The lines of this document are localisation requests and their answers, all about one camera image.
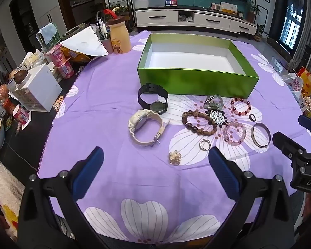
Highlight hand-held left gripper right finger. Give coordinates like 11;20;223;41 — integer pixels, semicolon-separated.
205;146;296;249

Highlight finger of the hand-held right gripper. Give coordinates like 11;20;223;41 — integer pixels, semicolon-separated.
298;115;311;136
272;132;311;167

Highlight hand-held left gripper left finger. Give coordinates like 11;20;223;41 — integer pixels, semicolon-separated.
18;146;156;249

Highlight silver metal bangle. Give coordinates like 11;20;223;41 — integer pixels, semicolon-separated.
251;122;271;146

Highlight red and pink bead bracelet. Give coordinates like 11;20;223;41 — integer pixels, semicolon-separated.
229;97;252;117

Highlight brown wooden bead bracelet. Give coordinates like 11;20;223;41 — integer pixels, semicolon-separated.
181;110;218;137

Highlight white wrist watch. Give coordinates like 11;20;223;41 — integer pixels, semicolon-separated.
128;108;171;147

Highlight green cardboard box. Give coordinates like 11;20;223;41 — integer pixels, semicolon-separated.
137;33;260;97

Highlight black wrist watch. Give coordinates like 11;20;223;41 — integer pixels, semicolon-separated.
138;83;169;115

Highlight orange yellow paper bag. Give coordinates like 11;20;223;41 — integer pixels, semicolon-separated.
297;67;311;96

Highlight white plastic bag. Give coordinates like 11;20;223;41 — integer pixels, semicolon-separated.
282;73;304;92

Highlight gold flower brooch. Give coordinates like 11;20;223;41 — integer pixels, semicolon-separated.
168;150;182;166

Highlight black white beaded flower brooch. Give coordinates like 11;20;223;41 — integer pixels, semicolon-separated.
209;110;227;127

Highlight bear shaped biscuits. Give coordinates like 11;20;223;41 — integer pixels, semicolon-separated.
54;96;65;112

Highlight purple floral tablecloth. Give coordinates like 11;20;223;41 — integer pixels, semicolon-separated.
38;30;311;244

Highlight white plush cushion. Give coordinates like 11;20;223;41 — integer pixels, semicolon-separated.
0;162;25;236

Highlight pink yogurt cup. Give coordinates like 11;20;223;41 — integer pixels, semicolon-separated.
13;105;30;125
56;58;75;79
45;44;68;66

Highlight white drawer organizer box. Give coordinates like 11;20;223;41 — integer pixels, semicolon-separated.
8;63;63;113

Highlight dark framed window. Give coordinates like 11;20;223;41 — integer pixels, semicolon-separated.
278;0;307;50

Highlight small potted plant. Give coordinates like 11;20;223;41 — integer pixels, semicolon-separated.
254;24;268;42

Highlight orange snack bag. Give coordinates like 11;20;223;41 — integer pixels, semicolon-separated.
61;45;95;64

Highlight brown round fruit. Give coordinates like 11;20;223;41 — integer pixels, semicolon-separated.
14;70;29;85

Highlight tall potted plant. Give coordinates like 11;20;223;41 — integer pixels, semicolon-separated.
246;0;262;24

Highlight grey pen holder cup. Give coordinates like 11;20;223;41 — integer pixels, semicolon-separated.
95;12;114;54

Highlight yellow bear bottle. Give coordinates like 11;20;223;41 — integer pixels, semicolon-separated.
107;16;132;55

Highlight white and yellow box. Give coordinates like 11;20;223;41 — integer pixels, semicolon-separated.
211;2;237;15

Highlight white tv cabinet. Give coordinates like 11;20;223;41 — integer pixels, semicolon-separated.
133;6;257;34

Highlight blue grey towel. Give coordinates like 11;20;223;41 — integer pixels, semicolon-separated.
36;23;59;48

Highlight clear plastic storage bin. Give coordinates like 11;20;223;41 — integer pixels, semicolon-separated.
131;0;168;9

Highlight pale green jade bracelet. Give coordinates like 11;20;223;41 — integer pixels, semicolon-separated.
203;95;225;111

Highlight wire plant rack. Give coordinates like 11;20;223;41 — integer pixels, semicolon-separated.
107;1;131;21

